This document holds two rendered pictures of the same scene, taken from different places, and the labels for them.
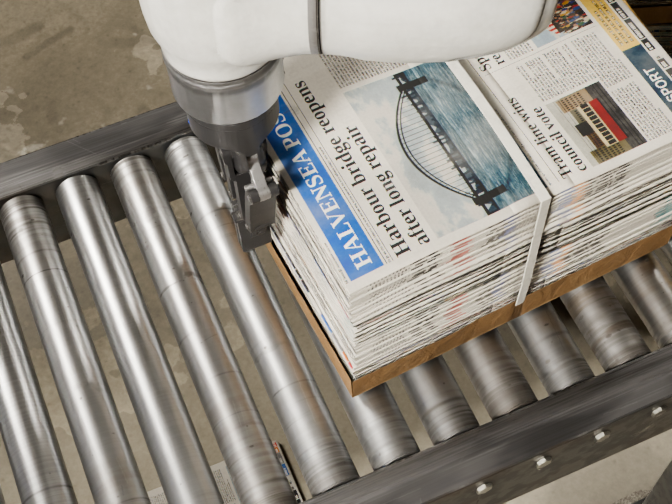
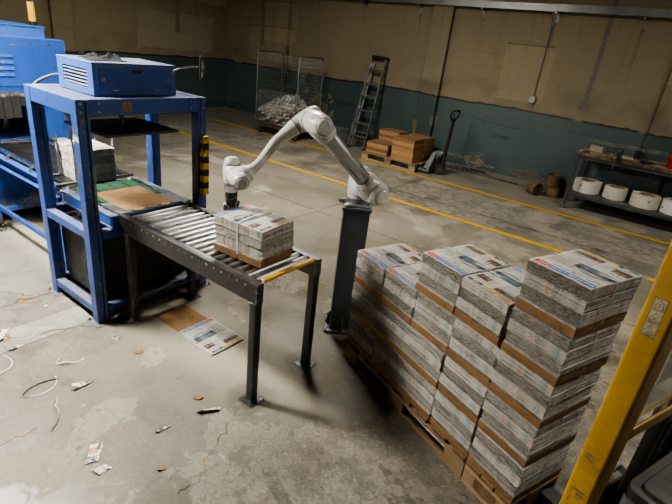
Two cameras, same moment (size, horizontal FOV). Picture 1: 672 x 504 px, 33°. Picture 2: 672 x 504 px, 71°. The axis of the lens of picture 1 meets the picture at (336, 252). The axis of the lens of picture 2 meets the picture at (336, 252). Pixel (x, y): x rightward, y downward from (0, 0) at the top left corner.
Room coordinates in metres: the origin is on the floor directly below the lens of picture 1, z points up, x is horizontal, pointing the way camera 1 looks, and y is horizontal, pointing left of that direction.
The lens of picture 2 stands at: (-0.44, -2.56, 2.02)
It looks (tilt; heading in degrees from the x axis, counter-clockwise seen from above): 24 degrees down; 55
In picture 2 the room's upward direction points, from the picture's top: 7 degrees clockwise
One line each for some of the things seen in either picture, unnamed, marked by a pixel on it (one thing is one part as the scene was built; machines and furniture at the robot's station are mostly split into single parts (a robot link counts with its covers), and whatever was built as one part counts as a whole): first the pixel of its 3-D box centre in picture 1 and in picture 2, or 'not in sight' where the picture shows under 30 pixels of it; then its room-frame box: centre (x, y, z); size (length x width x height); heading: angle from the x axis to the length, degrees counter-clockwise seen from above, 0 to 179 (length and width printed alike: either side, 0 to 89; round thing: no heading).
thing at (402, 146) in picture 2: not in sight; (399, 148); (5.69, 4.56, 0.28); 1.20 x 0.83 x 0.57; 111
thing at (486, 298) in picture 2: not in sight; (506, 303); (1.45, -1.34, 0.95); 0.38 x 0.29 x 0.23; 178
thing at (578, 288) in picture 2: not in sight; (540, 389); (1.44, -1.64, 0.65); 0.39 x 0.30 x 1.29; 179
